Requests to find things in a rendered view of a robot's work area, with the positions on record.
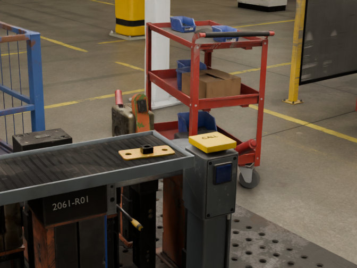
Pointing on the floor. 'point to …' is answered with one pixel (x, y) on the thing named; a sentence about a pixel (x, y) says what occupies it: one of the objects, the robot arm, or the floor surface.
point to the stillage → (38, 94)
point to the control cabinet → (263, 5)
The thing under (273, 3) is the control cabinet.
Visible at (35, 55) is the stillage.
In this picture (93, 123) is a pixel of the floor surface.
